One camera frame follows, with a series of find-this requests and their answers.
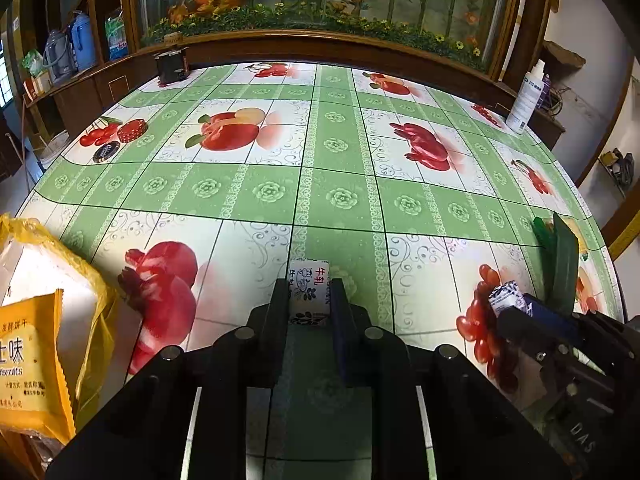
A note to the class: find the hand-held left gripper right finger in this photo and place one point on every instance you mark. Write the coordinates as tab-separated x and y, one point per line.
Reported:
342	330

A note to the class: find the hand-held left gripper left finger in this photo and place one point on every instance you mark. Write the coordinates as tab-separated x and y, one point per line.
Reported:
280	305

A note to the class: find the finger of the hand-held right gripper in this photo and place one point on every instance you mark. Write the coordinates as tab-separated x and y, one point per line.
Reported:
520	332
545	317

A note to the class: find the small white candy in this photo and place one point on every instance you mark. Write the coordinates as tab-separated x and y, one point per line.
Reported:
505	296
310	285

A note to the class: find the yellow plastic bag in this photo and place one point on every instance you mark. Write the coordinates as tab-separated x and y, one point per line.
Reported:
50	280

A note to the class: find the yellow biscuit packet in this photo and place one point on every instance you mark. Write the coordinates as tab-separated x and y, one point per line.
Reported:
30	385

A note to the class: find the cracker pack with green ends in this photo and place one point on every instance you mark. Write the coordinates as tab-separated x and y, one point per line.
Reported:
562	260

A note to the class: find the fruit print tablecloth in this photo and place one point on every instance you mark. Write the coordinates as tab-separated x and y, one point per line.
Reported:
320	175

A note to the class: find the white spray bottle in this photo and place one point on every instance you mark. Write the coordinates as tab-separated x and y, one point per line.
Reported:
522	105

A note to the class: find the small black box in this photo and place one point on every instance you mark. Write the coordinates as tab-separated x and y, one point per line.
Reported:
171	67

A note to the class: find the white bucket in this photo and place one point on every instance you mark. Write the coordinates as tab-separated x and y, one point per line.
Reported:
52	149

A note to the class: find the wooden sideboard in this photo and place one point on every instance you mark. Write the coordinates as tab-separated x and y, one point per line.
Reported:
100	95

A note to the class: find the green and white bag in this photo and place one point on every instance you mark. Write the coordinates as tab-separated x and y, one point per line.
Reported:
116	35

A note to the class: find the small orange box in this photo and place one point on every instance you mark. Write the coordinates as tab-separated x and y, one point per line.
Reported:
37	85

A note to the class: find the blue thermos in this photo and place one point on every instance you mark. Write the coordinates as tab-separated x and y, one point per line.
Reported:
82	42

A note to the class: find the grey thermos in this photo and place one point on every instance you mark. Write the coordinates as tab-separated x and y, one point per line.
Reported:
57	57

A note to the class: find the small green bag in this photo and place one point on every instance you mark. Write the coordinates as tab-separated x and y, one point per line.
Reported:
32	62

